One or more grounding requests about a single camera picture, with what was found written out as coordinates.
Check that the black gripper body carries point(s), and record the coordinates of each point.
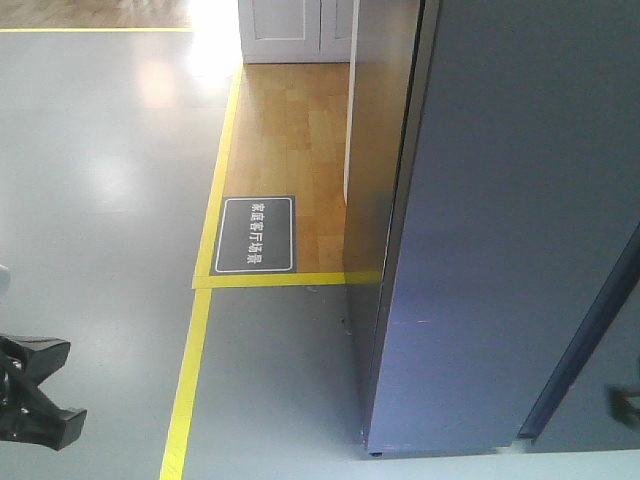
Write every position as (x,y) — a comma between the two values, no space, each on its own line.
(15,416)

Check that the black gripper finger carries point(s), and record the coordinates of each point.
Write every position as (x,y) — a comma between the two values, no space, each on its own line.
(40,421)
(36,357)

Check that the fridge door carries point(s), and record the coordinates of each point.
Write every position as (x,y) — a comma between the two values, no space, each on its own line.
(520,223)

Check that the dark fridge body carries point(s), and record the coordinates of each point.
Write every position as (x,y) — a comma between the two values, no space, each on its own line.
(600,410)

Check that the dark floor sign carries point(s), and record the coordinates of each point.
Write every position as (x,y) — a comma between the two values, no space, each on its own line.
(256,235)

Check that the white panelled cabinet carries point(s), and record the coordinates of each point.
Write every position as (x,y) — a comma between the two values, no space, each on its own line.
(296,31)

